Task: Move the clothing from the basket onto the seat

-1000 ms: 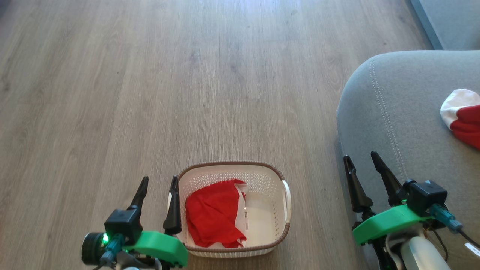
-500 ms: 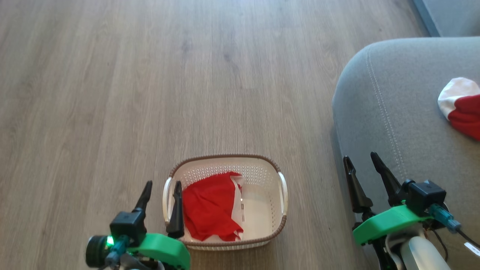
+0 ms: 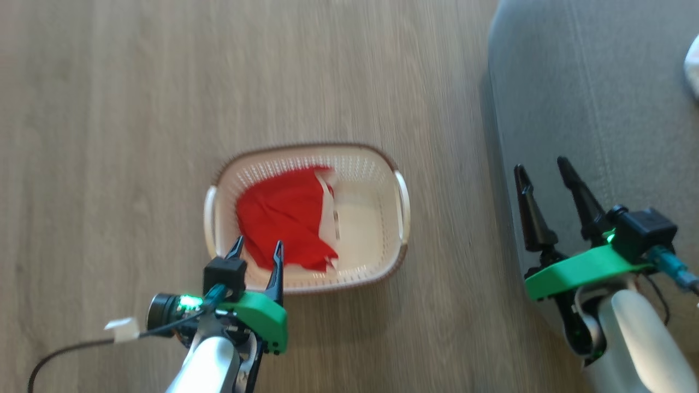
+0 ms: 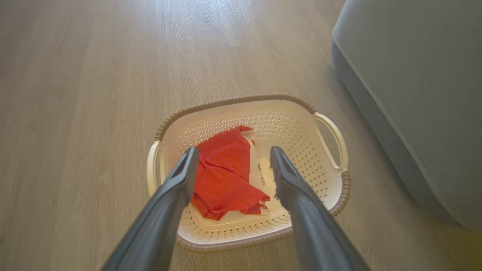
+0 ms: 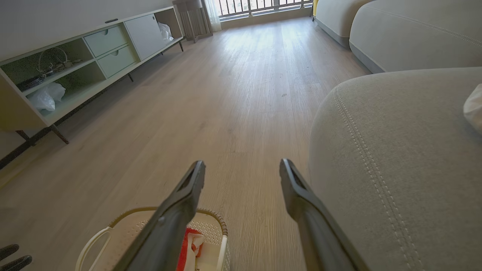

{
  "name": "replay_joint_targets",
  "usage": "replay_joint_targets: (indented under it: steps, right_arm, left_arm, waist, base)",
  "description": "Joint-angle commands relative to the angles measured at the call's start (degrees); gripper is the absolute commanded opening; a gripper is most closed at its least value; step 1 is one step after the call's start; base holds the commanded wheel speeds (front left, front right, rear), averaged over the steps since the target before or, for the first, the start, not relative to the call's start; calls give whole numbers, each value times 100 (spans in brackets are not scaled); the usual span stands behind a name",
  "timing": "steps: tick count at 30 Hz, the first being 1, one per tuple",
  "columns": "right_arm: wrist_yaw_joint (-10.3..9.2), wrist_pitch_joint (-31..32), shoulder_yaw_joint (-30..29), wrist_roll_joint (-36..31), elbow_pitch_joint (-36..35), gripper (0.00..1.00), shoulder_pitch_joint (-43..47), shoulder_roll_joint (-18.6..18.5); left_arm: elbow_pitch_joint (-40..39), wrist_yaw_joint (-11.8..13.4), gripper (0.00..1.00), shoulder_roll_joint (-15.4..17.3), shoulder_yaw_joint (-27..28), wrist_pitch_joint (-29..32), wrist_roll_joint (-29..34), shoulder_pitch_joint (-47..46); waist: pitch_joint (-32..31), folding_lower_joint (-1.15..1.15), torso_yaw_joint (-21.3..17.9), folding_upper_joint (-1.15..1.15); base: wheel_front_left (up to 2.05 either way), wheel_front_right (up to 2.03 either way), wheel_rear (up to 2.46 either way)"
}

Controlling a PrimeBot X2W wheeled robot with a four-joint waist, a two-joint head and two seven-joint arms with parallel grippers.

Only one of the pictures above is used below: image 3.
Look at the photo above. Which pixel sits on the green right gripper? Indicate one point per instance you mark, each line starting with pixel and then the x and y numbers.
pixel 584 270

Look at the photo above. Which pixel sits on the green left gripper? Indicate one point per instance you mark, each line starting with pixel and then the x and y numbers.
pixel 262 314

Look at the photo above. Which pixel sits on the red white hooded garment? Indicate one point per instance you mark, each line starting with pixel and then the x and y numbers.
pixel 284 218

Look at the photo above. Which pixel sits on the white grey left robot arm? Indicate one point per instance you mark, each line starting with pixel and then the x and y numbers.
pixel 210 360

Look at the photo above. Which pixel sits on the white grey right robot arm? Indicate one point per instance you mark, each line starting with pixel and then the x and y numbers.
pixel 639 338

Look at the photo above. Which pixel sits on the cream perforated laundry basket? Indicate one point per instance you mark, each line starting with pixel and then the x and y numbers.
pixel 371 218

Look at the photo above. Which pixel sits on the white red clothing item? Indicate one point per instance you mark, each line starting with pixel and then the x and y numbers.
pixel 693 65

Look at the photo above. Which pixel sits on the grey fabric sofa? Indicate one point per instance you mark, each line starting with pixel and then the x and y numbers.
pixel 600 98

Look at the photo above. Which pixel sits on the white tape tag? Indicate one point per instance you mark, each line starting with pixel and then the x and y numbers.
pixel 123 329

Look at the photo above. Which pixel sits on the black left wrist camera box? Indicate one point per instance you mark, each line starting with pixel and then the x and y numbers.
pixel 225 275

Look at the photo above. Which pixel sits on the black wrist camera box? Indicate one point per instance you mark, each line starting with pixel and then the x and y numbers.
pixel 644 232
pixel 225 275

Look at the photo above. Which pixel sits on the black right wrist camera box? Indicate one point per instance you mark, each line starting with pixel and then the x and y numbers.
pixel 644 232

